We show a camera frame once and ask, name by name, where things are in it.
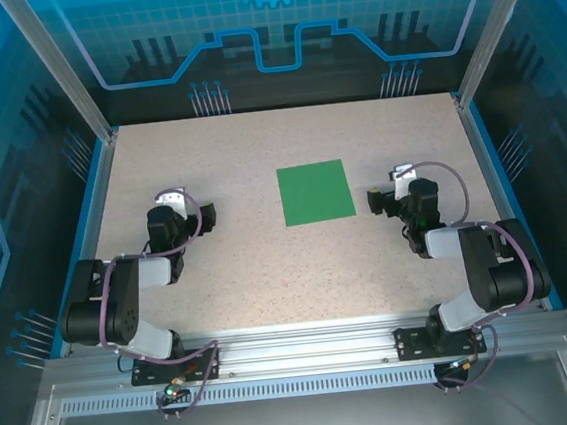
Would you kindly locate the green paper sheet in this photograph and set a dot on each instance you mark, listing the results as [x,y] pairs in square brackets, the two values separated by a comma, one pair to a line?
[314,192]

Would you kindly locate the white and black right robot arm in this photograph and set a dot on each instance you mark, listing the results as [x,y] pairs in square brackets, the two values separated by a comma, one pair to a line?
[479,264]

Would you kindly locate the blue table edge strip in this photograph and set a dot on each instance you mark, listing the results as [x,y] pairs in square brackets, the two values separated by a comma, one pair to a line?
[492,152]
[91,191]

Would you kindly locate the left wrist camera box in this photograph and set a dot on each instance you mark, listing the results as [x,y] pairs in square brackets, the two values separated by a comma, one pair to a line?
[171,199]

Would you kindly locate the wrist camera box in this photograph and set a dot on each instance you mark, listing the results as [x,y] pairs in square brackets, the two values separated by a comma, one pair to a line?
[171,199]
[403,175]

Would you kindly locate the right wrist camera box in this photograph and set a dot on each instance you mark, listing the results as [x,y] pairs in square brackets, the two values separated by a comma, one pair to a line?
[403,175]

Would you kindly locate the aluminium side rail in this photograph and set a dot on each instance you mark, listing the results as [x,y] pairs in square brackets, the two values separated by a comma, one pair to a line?
[103,189]
[482,153]

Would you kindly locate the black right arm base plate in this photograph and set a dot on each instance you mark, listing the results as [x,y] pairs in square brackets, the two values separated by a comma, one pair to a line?
[409,343]

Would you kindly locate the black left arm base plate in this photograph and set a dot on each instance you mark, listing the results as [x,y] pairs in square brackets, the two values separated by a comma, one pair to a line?
[146,374]

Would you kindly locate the aluminium mounting rail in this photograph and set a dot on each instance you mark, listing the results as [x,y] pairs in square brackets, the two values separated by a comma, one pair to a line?
[306,346]

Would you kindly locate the aluminium frame post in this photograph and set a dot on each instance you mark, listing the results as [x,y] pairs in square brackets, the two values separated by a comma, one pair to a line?
[493,31]
[67,72]

